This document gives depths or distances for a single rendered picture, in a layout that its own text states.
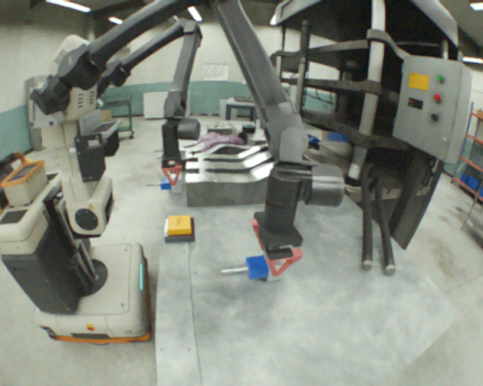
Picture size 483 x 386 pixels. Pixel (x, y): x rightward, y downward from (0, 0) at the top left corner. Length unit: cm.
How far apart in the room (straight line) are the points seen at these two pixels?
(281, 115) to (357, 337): 43
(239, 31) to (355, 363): 65
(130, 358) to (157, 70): 819
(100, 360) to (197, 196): 108
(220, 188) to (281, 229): 34
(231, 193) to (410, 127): 79
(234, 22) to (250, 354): 61
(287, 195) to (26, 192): 92
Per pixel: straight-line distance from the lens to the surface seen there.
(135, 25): 56
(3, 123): 623
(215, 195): 67
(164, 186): 77
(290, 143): 33
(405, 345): 52
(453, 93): 94
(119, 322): 109
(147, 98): 765
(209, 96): 793
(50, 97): 63
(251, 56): 41
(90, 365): 138
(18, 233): 88
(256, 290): 46
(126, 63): 98
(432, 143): 95
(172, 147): 71
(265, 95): 36
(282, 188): 33
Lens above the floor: 117
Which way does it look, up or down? 28 degrees down
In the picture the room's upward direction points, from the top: 5 degrees clockwise
